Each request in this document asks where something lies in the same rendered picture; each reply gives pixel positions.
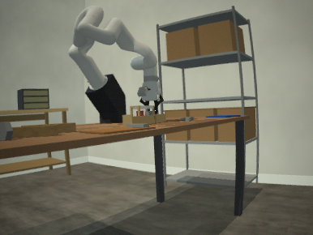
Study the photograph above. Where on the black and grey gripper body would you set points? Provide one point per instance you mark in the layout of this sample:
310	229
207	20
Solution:
154	92

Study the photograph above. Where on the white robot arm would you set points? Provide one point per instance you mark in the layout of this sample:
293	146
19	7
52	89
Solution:
113	31

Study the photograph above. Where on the wooden batten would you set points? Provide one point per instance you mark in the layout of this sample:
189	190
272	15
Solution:
34	131
63	127

